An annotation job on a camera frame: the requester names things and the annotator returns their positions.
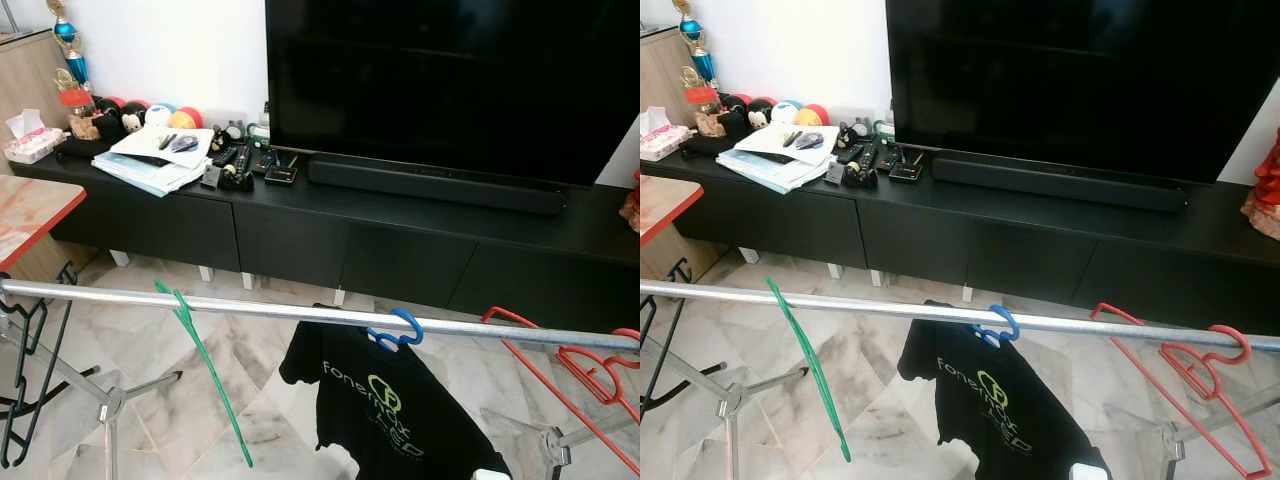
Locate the black soundbar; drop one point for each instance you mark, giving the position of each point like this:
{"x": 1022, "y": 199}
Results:
{"x": 1060, "y": 182}
{"x": 430, "y": 185}

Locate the marble table with red edge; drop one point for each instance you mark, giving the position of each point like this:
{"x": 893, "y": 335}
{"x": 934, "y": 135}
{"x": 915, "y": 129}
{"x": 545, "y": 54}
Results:
{"x": 30, "y": 210}
{"x": 665, "y": 200}

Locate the red plastic hanger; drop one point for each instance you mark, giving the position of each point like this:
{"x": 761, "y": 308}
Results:
{"x": 590, "y": 365}
{"x": 1195, "y": 360}

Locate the black remote control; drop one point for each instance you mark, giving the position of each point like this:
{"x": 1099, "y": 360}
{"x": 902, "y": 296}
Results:
{"x": 857, "y": 158}
{"x": 228, "y": 160}

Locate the black mouse plush toy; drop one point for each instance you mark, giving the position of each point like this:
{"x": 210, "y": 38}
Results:
{"x": 742, "y": 112}
{"x": 115, "y": 118}

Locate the silver metal clothes rack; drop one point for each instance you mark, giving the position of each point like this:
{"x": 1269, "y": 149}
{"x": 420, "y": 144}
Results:
{"x": 800, "y": 303}
{"x": 120, "y": 297}

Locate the black TV console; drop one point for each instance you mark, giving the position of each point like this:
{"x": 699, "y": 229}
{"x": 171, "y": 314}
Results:
{"x": 300, "y": 240}
{"x": 930, "y": 240}

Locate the small black box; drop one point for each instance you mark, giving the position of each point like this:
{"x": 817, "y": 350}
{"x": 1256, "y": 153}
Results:
{"x": 906, "y": 170}
{"x": 281, "y": 172}

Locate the white paper stack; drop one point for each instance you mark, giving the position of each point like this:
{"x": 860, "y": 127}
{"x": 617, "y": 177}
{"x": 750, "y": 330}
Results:
{"x": 150, "y": 165}
{"x": 775, "y": 162}

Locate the blue and gold trophy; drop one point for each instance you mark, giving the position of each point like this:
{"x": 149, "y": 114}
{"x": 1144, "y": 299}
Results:
{"x": 68, "y": 30}
{"x": 695, "y": 28}

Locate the black thin hanger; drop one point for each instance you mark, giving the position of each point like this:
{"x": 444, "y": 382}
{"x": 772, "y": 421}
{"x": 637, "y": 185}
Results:
{"x": 37, "y": 320}
{"x": 678, "y": 270}

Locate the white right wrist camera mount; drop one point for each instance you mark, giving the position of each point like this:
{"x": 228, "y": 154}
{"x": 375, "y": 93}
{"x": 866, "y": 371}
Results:
{"x": 492, "y": 474}
{"x": 1090, "y": 472}

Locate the light wooden cabinet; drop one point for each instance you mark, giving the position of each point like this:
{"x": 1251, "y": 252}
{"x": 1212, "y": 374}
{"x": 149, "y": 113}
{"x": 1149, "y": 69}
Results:
{"x": 25, "y": 80}
{"x": 660, "y": 70}

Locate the pink tissue box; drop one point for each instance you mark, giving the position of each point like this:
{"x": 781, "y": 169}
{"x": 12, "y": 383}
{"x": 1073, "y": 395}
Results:
{"x": 35, "y": 148}
{"x": 665, "y": 145}

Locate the grey computer mouse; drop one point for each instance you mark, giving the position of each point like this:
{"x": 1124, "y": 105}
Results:
{"x": 183, "y": 144}
{"x": 809, "y": 141}

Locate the clear plastic bottle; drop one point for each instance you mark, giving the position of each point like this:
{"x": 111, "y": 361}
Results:
{"x": 264, "y": 120}
{"x": 889, "y": 118}

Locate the black television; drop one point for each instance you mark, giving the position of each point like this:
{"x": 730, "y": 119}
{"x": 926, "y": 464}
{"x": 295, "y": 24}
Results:
{"x": 450, "y": 90}
{"x": 1080, "y": 90}

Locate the blue plastic hanger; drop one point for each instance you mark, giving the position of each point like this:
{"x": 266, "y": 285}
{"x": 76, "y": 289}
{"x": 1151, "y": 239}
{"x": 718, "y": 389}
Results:
{"x": 412, "y": 322}
{"x": 1010, "y": 320}

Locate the black printed T-shirt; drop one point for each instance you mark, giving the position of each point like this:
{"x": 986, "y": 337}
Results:
{"x": 1000, "y": 420}
{"x": 380, "y": 420}

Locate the red Buddha statue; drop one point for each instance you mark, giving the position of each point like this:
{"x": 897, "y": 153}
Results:
{"x": 632, "y": 205}
{"x": 1265, "y": 190}

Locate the green plastic hanger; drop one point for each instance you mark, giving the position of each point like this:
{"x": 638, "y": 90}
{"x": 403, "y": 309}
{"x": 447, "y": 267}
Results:
{"x": 210, "y": 370}
{"x": 815, "y": 370}

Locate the jar with red lid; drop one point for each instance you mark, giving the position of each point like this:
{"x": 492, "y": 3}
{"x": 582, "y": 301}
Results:
{"x": 702, "y": 97}
{"x": 77, "y": 100}

